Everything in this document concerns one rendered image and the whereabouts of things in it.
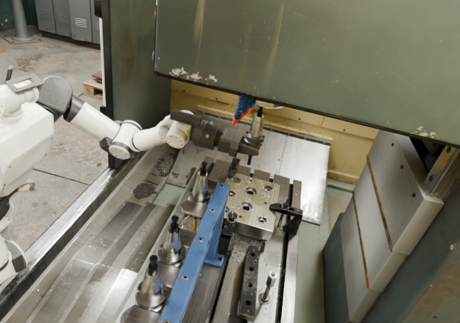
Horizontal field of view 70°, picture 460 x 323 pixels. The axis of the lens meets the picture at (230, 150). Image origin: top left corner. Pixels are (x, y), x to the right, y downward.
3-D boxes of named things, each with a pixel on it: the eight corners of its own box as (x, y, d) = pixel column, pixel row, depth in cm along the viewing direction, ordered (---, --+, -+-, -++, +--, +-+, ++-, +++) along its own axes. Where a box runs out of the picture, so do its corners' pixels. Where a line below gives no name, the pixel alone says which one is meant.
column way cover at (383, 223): (344, 323, 102) (422, 198, 75) (336, 220, 142) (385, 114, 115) (360, 328, 102) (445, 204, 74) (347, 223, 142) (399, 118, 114)
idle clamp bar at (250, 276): (234, 326, 96) (238, 313, 93) (243, 256, 118) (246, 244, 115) (251, 330, 95) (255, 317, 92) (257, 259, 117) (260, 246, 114)
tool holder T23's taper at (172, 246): (177, 261, 73) (180, 239, 69) (159, 255, 73) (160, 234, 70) (184, 246, 76) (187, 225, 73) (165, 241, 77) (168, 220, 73)
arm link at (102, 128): (118, 165, 123) (62, 131, 113) (131, 138, 131) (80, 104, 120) (133, 156, 116) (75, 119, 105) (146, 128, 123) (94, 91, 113)
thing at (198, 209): (178, 212, 88) (178, 209, 87) (184, 200, 92) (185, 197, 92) (202, 219, 87) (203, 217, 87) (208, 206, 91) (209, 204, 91)
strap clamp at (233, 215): (217, 255, 116) (223, 225, 108) (225, 229, 127) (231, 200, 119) (226, 257, 116) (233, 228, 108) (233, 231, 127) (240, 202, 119)
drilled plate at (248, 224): (209, 224, 123) (211, 214, 120) (227, 179, 147) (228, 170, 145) (270, 241, 121) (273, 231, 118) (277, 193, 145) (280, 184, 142)
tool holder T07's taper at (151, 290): (160, 303, 64) (162, 282, 60) (137, 300, 63) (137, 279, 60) (164, 283, 68) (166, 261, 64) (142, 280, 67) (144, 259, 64)
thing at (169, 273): (141, 280, 69) (141, 278, 69) (151, 261, 74) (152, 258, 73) (172, 289, 68) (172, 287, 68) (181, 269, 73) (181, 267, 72)
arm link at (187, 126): (198, 157, 107) (165, 148, 108) (209, 133, 113) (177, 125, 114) (199, 133, 98) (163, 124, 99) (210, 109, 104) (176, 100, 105)
